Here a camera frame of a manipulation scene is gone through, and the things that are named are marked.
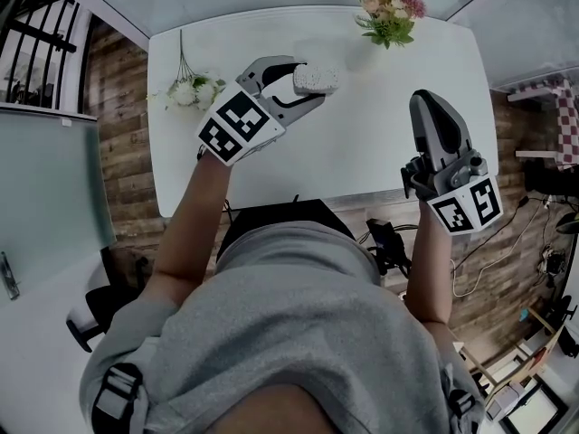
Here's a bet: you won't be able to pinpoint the white artificial flower sprig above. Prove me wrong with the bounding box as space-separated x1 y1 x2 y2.
148 28 226 111

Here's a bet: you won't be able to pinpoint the pink checkered tablecloth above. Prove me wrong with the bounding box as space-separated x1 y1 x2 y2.
554 81 579 167

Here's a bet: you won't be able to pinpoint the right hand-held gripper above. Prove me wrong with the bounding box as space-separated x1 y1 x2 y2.
400 89 504 234

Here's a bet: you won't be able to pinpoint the frosted glass partition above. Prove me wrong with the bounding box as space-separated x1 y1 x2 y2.
0 104 117 307

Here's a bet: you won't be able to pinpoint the person's grey t-shirt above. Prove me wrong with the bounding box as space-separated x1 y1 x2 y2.
79 222 488 434

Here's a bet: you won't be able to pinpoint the black metal railing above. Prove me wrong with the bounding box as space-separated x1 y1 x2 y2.
0 0 91 110

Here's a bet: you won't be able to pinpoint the person's left forearm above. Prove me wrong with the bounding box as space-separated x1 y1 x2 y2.
153 154 234 284

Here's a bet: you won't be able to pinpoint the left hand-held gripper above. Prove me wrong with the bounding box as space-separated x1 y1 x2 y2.
195 55 327 167

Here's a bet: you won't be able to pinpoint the person's right forearm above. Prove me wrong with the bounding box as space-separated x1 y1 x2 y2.
404 199 453 325

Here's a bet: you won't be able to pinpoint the small metal bracket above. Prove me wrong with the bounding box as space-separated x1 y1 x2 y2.
0 250 22 302

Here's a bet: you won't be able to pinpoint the pink and yellow flower bouquet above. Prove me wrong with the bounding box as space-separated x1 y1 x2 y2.
354 0 427 50

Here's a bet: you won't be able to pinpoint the person's head and neck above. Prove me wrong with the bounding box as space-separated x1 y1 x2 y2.
216 384 338 434

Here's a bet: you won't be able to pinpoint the white cable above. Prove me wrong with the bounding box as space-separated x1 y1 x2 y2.
451 196 551 297

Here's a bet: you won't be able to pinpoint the checkered cloth table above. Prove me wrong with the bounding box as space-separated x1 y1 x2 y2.
506 77 579 171

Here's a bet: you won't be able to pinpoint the white appliance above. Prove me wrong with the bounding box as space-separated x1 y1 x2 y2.
483 384 521 420

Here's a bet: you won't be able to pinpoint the black chair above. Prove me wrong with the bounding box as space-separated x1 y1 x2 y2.
524 156 579 198
65 282 146 354

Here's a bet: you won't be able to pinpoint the grey harness strap with buckle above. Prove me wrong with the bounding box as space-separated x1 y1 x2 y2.
92 362 146 434
445 386 485 434

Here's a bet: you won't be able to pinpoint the person's black trousers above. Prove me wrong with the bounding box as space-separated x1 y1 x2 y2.
216 199 358 284

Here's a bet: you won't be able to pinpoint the black power box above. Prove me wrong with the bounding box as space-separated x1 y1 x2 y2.
365 217 413 276

